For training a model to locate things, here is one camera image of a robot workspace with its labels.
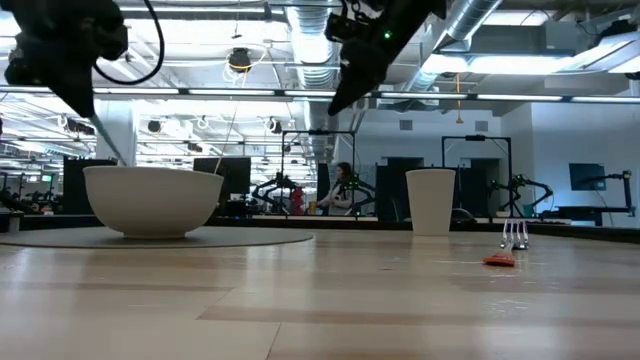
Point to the ribbed silver ventilation duct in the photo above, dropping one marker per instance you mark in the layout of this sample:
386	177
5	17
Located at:
312	50

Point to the grey ceramic bowl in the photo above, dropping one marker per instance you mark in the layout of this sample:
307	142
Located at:
150	200

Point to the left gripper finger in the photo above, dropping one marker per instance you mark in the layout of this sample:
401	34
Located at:
82	100

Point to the black monitor back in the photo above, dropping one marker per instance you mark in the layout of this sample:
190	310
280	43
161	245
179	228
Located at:
75	187
235	175

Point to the black background rig frame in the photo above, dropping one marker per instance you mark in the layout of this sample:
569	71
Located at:
320	132
475	137

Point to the dark wall screen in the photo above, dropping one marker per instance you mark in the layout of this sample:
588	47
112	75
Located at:
587	177

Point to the smooth silver ventilation duct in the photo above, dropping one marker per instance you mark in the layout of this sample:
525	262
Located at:
465	20

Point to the red object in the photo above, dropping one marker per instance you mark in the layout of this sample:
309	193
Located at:
297	200

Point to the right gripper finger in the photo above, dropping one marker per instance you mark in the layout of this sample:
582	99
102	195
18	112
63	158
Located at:
362	70

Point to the background black robot arm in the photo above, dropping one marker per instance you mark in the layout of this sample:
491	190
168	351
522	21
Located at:
272	187
626	195
520	182

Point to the black aluminium table frame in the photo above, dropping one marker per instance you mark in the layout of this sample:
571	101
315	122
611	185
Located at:
350	223

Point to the grey ceramic cup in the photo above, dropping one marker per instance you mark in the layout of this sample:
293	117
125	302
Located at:
431	200

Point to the person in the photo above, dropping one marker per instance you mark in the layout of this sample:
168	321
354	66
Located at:
342	195

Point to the round grey placemat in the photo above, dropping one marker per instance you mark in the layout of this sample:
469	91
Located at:
250	237

